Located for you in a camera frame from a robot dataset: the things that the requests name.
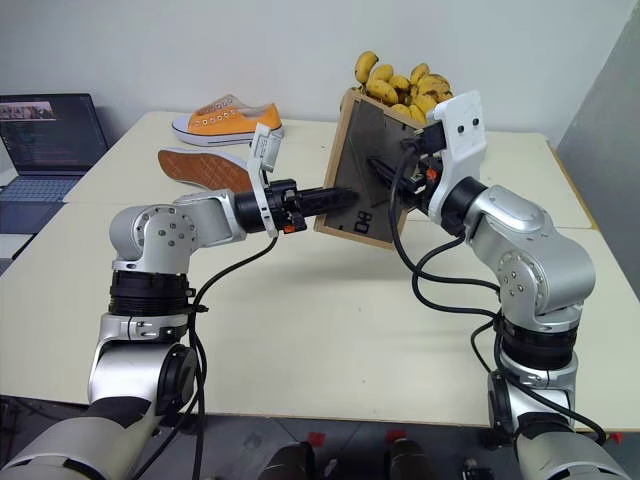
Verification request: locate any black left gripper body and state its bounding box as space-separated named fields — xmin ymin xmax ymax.
xmin=267 ymin=177 xmax=308 ymax=236

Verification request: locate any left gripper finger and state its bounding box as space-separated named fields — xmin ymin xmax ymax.
xmin=300 ymin=199 xmax=352 ymax=219
xmin=298 ymin=186 xmax=359 ymax=206

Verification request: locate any yellow banana bunch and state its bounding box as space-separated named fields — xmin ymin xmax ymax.
xmin=353 ymin=49 xmax=456 ymax=124

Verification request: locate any wooden tray box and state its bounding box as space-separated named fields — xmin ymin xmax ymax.
xmin=313 ymin=88 xmax=438 ymax=252

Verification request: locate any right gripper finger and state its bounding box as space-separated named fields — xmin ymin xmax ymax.
xmin=366 ymin=157 xmax=402 ymax=190

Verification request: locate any orange canvas sneaker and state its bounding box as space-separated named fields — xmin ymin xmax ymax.
xmin=170 ymin=101 xmax=287 ymax=148
xmin=156 ymin=148 xmax=254 ymax=193

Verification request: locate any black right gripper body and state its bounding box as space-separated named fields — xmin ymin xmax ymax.
xmin=399 ymin=148 xmax=445 ymax=212

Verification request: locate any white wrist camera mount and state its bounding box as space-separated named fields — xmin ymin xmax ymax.
xmin=424 ymin=90 xmax=489 ymax=224
xmin=247 ymin=121 xmax=287 ymax=239

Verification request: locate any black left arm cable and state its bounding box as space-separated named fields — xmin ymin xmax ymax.
xmin=169 ymin=233 xmax=281 ymax=480

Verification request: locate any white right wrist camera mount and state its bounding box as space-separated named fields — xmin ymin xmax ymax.
xmin=424 ymin=90 xmax=489 ymax=224

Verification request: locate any dark rounded shape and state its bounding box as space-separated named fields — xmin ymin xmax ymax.
xmin=383 ymin=438 xmax=437 ymax=480
xmin=258 ymin=441 xmax=317 ymax=480

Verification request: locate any open dark laptop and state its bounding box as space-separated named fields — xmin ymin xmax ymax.
xmin=0 ymin=92 xmax=111 ymax=237

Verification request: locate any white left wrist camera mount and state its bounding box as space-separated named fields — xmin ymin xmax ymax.
xmin=247 ymin=121 xmax=287 ymax=239

